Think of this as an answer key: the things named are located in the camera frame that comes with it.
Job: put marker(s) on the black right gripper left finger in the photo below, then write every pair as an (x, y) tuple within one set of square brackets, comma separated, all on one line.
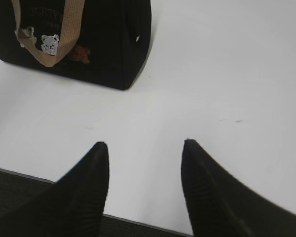
[(72, 207)]

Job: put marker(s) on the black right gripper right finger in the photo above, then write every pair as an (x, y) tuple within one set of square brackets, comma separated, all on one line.
[(219, 205)]

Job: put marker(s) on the black canvas tote bag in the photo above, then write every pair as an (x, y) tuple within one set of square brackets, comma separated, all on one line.
[(111, 48)]

